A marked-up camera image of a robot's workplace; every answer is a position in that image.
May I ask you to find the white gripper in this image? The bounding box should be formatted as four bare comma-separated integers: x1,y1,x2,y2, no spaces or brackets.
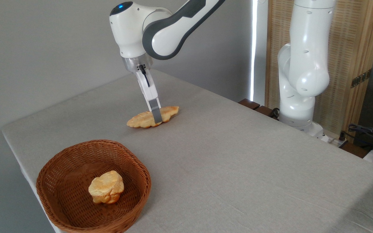
134,69,163,124

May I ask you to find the long croissant bread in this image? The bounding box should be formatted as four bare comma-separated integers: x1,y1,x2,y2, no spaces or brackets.
127,106,179,128

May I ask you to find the round bread roll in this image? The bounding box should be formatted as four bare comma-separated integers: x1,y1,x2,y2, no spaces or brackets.
88,171,124,204

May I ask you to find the brown wicker basket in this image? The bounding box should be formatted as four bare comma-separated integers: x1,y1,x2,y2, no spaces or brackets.
36,139,152,233

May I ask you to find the grey tablecloth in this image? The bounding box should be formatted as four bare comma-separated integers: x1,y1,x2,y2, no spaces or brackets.
1,70,373,233

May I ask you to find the metal screen hinge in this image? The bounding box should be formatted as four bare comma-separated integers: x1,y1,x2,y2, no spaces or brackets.
351,69,372,88

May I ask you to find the bamboo folding screen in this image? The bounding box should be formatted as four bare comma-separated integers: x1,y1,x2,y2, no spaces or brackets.
265,0,373,143

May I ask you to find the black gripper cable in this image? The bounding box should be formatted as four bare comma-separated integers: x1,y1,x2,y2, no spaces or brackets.
138,64,151,88

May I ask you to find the black cable bundle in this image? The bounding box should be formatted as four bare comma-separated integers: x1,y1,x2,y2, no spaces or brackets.
340,124,373,152

